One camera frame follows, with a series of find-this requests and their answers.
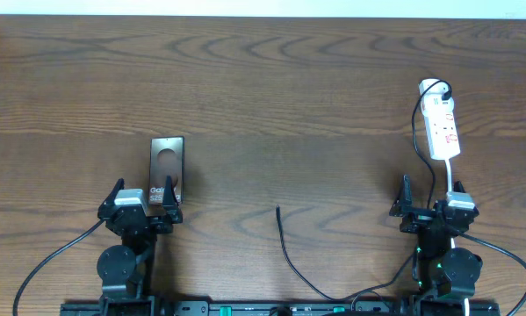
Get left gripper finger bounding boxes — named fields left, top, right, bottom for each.
left=162, top=176, right=179, bottom=213
left=102, top=178, right=125, bottom=208

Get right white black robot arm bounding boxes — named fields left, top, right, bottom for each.
left=389, top=175, right=483, bottom=315

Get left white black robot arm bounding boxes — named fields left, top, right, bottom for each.
left=97, top=176, right=183, bottom=315

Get white power strip red switches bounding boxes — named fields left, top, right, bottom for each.
left=418, top=78, right=460, bottom=161

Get white power strip cord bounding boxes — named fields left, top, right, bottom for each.
left=444, top=158, right=472, bottom=316

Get left black camera cable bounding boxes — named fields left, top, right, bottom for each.
left=11, top=219, right=106, bottom=316

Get black camera cable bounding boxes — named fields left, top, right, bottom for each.
left=11, top=219, right=106, bottom=316
left=446, top=226, right=526, bottom=316

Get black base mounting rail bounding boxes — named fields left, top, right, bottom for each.
left=60, top=299, right=501, bottom=316

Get right black camera cable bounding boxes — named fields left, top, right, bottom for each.
left=446, top=226, right=526, bottom=316

